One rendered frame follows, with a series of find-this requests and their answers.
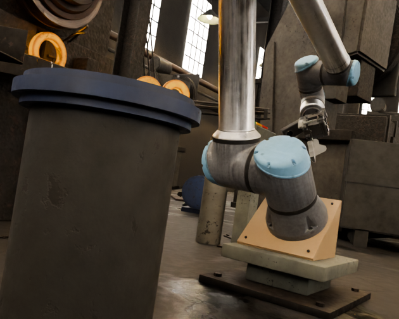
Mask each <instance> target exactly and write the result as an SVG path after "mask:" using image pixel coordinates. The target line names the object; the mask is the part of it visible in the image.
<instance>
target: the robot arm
mask: <svg viewBox="0 0 399 319"><path fill-rule="evenodd" d="M289 2H290V4H291V5H292V7H293V9H294V12H295V13H296V15H297V17H298V19H299V21H300V22H301V24H302V26H303V28H304V29H305V32H306V33H307V35H308V37H309V39H310V41H311V43H312V44H313V46H314V48H315V50H316V52H317V54H318V55H319V58H320V59H321V61H319V58H318V57H317V56H314V55H310V56H305V57H303V58H300V59H299V60H298V61H296V63H295V64H294V68H295V71H294V72H295V73H296V79H297V83H298V90H299V93H300V99H301V108H300V117H301V118H299V119H298V120H296V121H295V122H293V123H290V124H289V125H287V126H285V127H284V128H282V129H281V133H282V135H278V136H274V137H270V138H269V139H268V140H267V141H266V140H263V141H262V142H261V135H260V134H259V133H258V132H257V131H256V130H255V57H256V13H257V0H218V130H217V131H216V132H215V133H214V134H213V136H212V139H213V140H211V141H210V142H209V143H208V145H207V146H205V148H204V150H203V154H202V160H201V163H202V165H203V167H202V169H203V173H204V174H205V177H206V178H207V179H208V180H209V181H210V182H211V183H213V184H217V185H219V186H221V187H228V188H231V189H237V190H240V191H245V192H251V193H254V194H260V195H263V196H265V198H266V200H267V204H268V206H267V212H266V216H265V220H266V224H267V228H268V230H269V232H270V233H271V234H272V235H273V236H275V237H277V238H278V239H281V240H284V241H303V240H306V239H309V238H311V237H313V236H315V235H317V234H318V233H319V232H321V231H322V230H323V229H324V227H325V226H326V224H327V221H328V213H327V208H326V206H325V204H324V203H323V201H322V200H321V198H320V197H319V196H318V195H317V191H316V188H315V182H314V176H313V172H312V167H311V161H310V160H312V161H313V162H314V163H315V157H316V156H317V155H318V154H320V153H323V152H324V151H326V149H327V148H326V146H323V145H320V144H319V141H318V140H317V139H313V138H315V137H318V139H319V138H322V137H326V136H329V126H328V125H329V124H327V123H329V122H328V121H327V119H326V118H327V113H326V110H325V93H324V90H323V85H338V86H347V87H348V86H354V85H355V84H356V83H357V82H358V79H359V76H360V63H359V61H357V60H351V58H350V56H349V55H348V54H347V52H346V49H345V47H344V45H343V43H342V41H341V39H340V37H339V35H338V32H337V30H336V28H335V26H334V23H333V21H332V20H331V17H330V15H329V13H328V11H327V8H326V6H325V4H324V2H323V0H289ZM302 132H303V133H304V135H305V138H306V139H308V142H307V144H308V150H309V154H308V152H307V148H306V146H305V145H304V143H302V141H301V140H299V139H297V138H295V136H297V135H299V134H300V133H302Z"/></svg>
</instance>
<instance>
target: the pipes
mask: <svg viewBox="0 0 399 319"><path fill-rule="evenodd" d="M117 37H118V34H117V33H115V32H113V31H112V30H111V32H110V39H111V40H113V41H115V42H117ZM108 51H110V52H112V53H114V54H115V50H114V49H112V48H110V47H108ZM148 52H149V59H151V58H152V52H151V51H148ZM144 56H145V57H146V58H148V57H147V49H145V52H144ZM153 56H157V57H159V58H161V59H164V58H162V57H160V56H158V55H156V54H155V53H153ZM164 60H166V59H164ZM166 61H167V60H166ZM168 62H169V61H168ZM170 63H171V62H170ZM171 64H172V71H174V72H176V73H178V74H179V75H183V74H192V73H190V72H188V71H186V70H184V69H183V68H181V67H179V66H177V65H175V64H173V63H171ZM199 84H200V85H202V86H203V87H206V88H207V89H210V90H211V91H213V92H215V93H217V94H219V88H218V87H216V86H214V85H212V84H210V83H209V82H207V81H205V80H203V79H201V78H199ZM198 94H201V95H202V96H205V97H207V98H209V99H211V100H213V101H215V102H217V103H218V102H219V101H218V100H217V99H215V98H213V97H211V96H209V95H207V94H204V93H202V92H200V91H198Z"/></svg>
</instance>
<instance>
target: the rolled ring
mask: <svg viewBox="0 0 399 319"><path fill-rule="evenodd" d="M45 40H47V41H50V42H51V43H52V44H53V45H54V47H55V49H56V54H57V57H56V62H55V63H56V64H58V65H61V66H65V63H66V60H67V51H66V48H65V45H64V43H63V41H62V40H61V39H60V38H59V37H58V36H57V35H56V34H54V33H52V32H40V33H38V34H36V35H35V36H33V38H32V40H31V41H30V44H29V47H28V54H30V55H33V56H38V57H40V56H39V48H40V46H41V44H42V42H44V41H45Z"/></svg>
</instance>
